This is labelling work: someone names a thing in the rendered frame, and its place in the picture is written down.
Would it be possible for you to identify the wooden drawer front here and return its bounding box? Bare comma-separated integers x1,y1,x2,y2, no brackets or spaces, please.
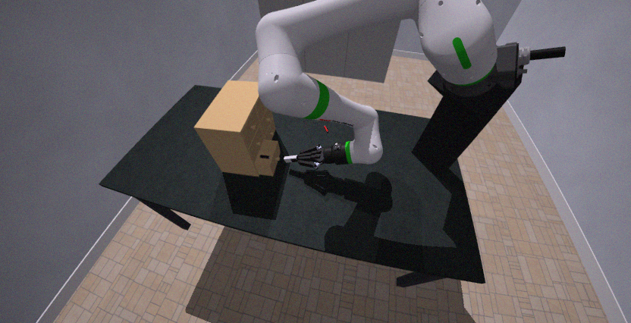
265,119,275,140
254,140,281,176
241,108,259,148
260,109,272,136
249,125,263,162
256,98,266,121

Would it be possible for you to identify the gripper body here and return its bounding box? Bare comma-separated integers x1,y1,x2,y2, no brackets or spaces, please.
313,146,334,165

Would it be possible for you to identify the small brown chest of drawers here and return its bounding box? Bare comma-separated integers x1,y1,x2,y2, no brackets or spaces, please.
194,80,259,177

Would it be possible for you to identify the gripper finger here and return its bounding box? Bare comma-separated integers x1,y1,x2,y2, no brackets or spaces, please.
284,155,320,170
285,143,321,158

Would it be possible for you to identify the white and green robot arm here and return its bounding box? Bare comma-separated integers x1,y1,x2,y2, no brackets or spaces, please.
256,0,566,165

